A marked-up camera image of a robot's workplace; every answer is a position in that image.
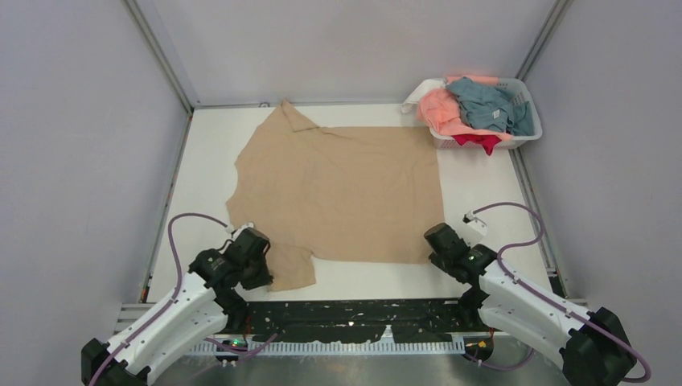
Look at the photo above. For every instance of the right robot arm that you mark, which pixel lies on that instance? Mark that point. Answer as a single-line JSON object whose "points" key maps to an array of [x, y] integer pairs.
{"points": [[590, 347]]}

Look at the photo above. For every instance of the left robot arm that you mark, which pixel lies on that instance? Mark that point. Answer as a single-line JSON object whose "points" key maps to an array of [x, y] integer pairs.
{"points": [[204, 303]]}

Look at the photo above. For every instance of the beige t shirt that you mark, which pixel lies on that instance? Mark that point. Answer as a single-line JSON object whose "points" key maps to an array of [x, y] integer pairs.
{"points": [[350, 194]]}

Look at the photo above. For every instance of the white cloth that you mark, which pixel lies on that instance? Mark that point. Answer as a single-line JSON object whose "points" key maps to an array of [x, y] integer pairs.
{"points": [[420, 91]]}

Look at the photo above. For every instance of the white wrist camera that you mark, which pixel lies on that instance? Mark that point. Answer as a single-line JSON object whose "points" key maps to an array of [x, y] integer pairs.
{"points": [[233, 232], [474, 225]]}

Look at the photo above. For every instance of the white slotted cable duct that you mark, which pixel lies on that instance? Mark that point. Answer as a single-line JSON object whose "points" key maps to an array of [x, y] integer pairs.
{"points": [[384, 346]]}

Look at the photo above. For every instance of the red t shirt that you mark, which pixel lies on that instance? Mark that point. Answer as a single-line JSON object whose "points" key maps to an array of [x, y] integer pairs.
{"points": [[486, 142]]}

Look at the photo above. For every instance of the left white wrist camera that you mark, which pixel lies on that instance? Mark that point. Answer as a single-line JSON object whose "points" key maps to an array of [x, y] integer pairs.
{"points": [[233, 232]]}

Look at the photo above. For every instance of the pink t shirt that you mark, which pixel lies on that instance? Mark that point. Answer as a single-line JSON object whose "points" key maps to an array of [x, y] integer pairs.
{"points": [[440, 111]]}

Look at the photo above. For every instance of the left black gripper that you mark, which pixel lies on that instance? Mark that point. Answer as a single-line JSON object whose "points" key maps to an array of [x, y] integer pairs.
{"points": [[264, 278]]}

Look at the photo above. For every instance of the white laundry basket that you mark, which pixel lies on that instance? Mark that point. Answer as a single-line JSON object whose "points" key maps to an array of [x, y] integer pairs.
{"points": [[517, 87]]}

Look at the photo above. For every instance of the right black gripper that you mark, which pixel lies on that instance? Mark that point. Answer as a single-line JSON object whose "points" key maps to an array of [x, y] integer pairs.
{"points": [[436, 260]]}

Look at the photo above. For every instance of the blue grey t shirt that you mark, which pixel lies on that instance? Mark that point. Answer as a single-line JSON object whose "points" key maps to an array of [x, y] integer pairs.
{"points": [[492, 108]]}

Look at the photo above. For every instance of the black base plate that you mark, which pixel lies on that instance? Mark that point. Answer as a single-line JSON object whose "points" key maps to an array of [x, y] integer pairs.
{"points": [[427, 320]]}

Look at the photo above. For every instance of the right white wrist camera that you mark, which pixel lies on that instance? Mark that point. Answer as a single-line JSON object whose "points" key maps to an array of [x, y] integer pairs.
{"points": [[474, 225]]}

